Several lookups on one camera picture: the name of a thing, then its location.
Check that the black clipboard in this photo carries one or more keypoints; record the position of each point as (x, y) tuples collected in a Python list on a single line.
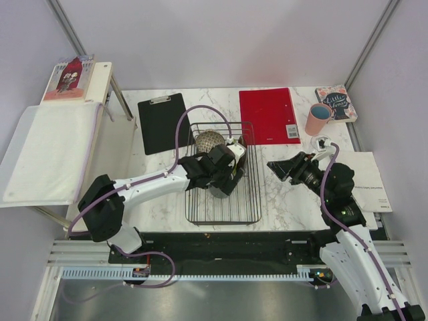
[(158, 121)]

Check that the red cover book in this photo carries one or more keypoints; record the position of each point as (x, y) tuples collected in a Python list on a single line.
[(70, 79)]

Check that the light blue plastic cup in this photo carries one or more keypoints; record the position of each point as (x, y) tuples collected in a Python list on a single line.
[(321, 112)]

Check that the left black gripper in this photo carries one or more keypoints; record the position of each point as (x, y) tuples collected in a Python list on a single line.
[(227, 184)]

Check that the Little Women book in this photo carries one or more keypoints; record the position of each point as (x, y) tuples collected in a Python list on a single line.
[(337, 98)]

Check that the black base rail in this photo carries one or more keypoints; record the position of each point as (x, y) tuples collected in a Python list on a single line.
[(229, 251)]

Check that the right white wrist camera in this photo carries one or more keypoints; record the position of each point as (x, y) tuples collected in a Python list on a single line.
[(327, 153)]

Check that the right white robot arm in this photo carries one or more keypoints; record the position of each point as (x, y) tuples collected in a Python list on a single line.
[(346, 246)]

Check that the pink plastic cup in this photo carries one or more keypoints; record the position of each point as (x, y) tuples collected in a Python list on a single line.
[(314, 126)]

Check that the dark brown floral plate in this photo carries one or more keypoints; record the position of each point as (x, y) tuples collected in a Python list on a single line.
[(243, 158)]

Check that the patterned ceramic bowl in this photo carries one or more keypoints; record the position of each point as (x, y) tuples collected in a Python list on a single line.
[(207, 140)]

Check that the white spiral notebook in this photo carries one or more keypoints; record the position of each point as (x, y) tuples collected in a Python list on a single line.
[(369, 191)]

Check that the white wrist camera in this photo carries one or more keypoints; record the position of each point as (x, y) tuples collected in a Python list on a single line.
[(235, 147), (327, 153)]

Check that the grey ceramic mug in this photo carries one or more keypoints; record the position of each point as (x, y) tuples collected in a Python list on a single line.
[(218, 193)]

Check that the clear drinking glass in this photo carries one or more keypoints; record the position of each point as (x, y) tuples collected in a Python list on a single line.
[(321, 143)]

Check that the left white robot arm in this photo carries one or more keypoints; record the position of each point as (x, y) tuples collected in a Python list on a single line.
[(105, 202)]

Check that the red folder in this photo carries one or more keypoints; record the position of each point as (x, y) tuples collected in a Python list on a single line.
[(270, 113)]

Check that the light blue cable duct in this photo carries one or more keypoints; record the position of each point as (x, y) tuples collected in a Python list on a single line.
[(300, 274)]

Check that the grey wire dish rack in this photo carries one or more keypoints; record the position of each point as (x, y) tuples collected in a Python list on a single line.
[(243, 205)]

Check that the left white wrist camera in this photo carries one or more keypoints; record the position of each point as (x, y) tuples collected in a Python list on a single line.
[(235, 147)]

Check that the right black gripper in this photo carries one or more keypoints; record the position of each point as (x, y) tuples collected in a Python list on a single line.
[(293, 166)]

